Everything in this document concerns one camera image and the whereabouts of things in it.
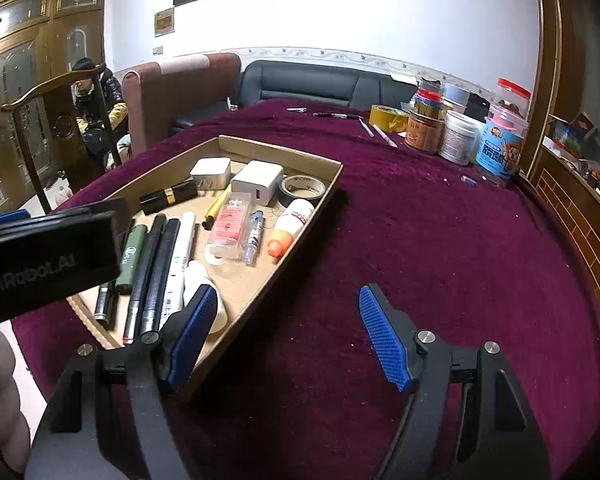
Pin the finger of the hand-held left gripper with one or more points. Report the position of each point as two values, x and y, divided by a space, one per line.
5 221

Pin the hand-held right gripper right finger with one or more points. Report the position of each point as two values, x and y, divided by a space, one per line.
382 340

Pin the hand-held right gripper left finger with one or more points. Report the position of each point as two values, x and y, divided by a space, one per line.
195 330

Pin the black marker grey cap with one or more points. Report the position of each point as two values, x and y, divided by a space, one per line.
105 305

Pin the black marker white print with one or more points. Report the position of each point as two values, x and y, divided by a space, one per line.
162 270

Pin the green lighter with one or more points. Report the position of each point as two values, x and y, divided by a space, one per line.
132 255

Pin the black marker red end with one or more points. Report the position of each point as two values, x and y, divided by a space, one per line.
145 270

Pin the clear ballpoint pen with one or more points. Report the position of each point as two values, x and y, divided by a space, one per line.
254 237

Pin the clear case red contents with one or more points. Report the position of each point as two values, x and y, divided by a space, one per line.
227 225

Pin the black lipstick tube gold band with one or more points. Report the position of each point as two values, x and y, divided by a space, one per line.
167 197

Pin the white bottle orange cap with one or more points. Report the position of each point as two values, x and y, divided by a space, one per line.
295 217

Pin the white rounded power adapter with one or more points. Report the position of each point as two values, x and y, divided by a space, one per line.
210 172

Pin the white square power adapter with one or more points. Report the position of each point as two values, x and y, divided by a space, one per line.
257 180

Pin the black tape roll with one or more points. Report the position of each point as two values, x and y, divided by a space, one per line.
292 192

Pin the person's left hand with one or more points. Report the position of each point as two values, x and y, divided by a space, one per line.
0 390

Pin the burgundy velvet tablecloth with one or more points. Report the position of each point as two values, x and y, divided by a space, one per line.
430 260

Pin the wooden chair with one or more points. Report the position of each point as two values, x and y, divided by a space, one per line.
55 82

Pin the wooden glass door cabinet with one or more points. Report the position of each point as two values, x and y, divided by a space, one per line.
25 35

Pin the metal craft knife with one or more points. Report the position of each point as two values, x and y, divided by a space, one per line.
385 136
367 127

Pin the brown armchair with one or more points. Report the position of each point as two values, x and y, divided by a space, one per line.
180 90

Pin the orange jar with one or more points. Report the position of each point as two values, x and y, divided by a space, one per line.
422 132

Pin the white plastic jar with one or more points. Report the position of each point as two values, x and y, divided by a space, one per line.
460 140

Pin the clear jar blue label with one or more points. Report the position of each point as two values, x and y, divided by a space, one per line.
500 155

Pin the yellow tape roll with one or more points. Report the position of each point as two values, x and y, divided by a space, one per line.
387 117

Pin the black pen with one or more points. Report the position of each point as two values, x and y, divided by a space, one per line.
337 115

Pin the wooden counter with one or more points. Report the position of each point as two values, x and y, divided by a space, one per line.
580 220

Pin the small white strip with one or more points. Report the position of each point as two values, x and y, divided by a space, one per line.
296 109

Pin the jar with red blue lid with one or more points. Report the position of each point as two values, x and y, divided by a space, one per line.
430 95

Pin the jar with grey lid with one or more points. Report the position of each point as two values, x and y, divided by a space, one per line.
457 95

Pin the black leather sofa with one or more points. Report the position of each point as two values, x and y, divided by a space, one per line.
305 85

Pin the clear jar red lid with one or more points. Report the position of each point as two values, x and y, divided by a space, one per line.
514 92

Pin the colourful cardboard box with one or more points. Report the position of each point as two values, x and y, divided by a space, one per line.
575 132

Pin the small wall plaque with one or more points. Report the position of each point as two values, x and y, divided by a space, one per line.
164 21

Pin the wooden door frame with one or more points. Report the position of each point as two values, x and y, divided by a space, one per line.
550 60

